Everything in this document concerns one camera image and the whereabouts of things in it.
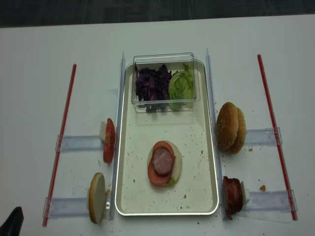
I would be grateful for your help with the standing bun half left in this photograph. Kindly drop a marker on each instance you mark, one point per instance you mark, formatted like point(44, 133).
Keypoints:
point(96, 199)

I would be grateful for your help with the white block behind tomato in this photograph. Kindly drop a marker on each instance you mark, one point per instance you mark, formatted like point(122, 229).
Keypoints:
point(102, 131)

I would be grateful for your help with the upper right clear holder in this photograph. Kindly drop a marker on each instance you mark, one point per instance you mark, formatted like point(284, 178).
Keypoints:
point(267, 136)

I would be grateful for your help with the white block behind bacon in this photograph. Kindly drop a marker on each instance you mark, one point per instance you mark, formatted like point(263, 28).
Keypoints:
point(245, 194)

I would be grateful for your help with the standing tomato slice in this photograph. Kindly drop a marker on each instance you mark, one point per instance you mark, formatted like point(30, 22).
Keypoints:
point(109, 141)

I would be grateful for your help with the green lettuce leaves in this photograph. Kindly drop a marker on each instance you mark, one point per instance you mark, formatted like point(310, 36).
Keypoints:
point(181, 84)

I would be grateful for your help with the upper left clear holder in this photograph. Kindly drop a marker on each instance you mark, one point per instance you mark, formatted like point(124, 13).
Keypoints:
point(67, 143)

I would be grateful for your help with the lettuce under tomato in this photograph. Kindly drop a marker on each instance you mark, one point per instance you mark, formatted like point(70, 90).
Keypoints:
point(172, 181)

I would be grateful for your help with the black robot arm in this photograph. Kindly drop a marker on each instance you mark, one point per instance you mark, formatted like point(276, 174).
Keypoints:
point(12, 225)

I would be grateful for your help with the sesame bun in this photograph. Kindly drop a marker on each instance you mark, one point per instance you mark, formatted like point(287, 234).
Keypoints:
point(227, 125)
point(241, 133)

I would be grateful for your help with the clear plastic container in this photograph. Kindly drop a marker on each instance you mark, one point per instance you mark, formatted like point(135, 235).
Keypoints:
point(173, 62)

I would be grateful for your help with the sesame bun rear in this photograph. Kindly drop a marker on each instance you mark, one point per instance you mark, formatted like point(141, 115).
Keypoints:
point(241, 133)

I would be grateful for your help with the lower right clear holder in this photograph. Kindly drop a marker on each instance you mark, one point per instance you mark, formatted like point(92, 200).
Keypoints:
point(271, 201)

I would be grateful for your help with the lower left clear holder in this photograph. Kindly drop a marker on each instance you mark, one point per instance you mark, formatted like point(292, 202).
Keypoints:
point(65, 207)

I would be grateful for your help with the tomato slice on bun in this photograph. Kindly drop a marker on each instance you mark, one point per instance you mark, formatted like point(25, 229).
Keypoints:
point(155, 178)

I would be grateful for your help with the white metal tray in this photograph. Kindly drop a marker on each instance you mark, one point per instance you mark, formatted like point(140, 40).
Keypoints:
point(196, 190)

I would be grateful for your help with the sesame bun front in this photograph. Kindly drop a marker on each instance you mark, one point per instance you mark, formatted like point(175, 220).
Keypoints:
point(227, 125)

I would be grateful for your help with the right red strip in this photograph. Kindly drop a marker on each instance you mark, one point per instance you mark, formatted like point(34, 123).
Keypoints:
point(279, 147)

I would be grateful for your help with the clear holder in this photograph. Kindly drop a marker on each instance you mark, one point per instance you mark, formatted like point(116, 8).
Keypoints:
point(271, 201)
point(65, 207)
point(67, 143)
point(267, 136)

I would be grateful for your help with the bacon meat stack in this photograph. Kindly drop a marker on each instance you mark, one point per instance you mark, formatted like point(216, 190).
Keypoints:
point(234, 199)

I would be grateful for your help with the red strip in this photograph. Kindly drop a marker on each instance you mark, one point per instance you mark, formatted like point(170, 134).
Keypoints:
point(57, 156)
point(279, 147)

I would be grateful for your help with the left red strip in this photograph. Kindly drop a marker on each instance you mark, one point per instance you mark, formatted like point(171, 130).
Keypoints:
point(57, 156)

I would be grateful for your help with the round ham patty slice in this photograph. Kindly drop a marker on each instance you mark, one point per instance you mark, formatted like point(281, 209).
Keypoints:
point(162, 161)

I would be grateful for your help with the shredded purple cabbage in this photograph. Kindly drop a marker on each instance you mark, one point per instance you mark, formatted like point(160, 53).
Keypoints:
point(151, 84)

